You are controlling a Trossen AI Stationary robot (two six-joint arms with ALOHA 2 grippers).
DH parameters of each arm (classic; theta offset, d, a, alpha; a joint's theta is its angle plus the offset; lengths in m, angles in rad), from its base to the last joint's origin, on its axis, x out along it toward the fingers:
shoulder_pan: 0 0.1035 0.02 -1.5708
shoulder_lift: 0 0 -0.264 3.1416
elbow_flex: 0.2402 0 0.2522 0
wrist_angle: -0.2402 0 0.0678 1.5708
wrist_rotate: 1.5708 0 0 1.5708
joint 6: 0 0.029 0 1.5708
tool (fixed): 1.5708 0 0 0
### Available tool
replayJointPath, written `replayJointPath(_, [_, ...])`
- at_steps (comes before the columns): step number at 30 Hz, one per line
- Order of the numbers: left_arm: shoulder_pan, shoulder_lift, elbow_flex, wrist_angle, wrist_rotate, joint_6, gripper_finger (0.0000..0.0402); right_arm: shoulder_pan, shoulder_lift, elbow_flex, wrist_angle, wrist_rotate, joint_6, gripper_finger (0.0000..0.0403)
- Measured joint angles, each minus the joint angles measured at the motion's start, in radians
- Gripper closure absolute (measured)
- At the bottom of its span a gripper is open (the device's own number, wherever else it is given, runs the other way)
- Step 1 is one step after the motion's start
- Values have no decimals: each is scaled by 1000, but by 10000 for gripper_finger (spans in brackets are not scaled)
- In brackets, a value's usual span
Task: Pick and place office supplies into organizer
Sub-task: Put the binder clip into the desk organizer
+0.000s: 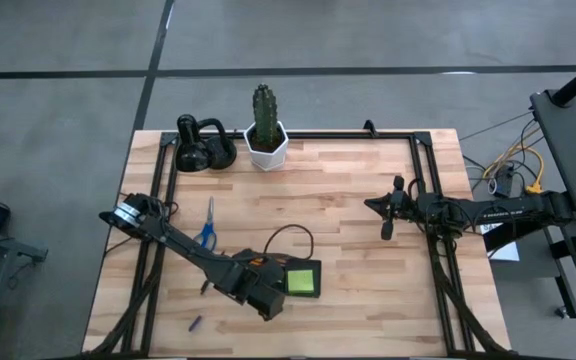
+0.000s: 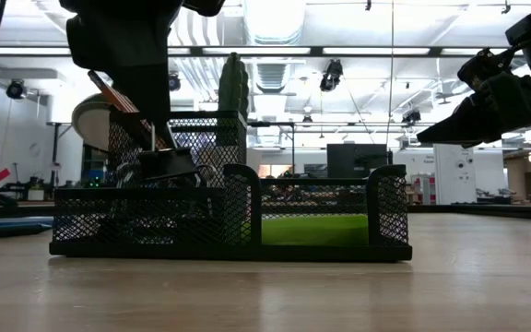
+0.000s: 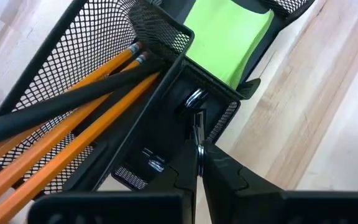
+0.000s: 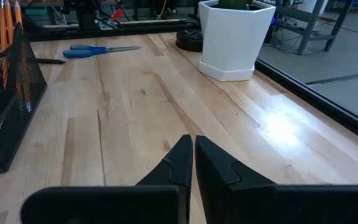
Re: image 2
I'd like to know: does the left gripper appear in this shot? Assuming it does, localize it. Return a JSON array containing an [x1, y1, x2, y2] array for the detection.
[[60, 0, 183, 151]]

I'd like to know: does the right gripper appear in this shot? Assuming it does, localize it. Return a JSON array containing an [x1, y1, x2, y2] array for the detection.
[[416, 48, 531, 149]]

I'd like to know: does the orange pencil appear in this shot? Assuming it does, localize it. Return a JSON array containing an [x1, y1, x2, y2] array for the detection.
[[87, 69, 156, 149], [97, 85, 169, 151]]

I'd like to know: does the black mesh desk organizer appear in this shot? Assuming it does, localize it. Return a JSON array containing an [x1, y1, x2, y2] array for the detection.
[[48, 110, 413, 263]]

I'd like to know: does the green sticky note pad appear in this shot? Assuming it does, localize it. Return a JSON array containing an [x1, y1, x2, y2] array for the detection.
[[260, 214, 371, 247]]

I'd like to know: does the dark brown pen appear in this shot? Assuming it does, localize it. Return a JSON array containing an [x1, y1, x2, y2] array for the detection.
[[0, 223, 53, 242]]

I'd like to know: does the white building column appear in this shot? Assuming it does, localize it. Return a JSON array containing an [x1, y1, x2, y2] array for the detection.
[[432, 143, 478, 206]]

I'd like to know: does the green cactus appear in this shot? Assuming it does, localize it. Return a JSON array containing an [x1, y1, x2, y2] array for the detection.
[[218, 51, 251, 122]]

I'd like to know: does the black computer monitor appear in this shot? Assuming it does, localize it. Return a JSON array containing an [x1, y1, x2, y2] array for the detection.
[[326, 143, 389, 179]]

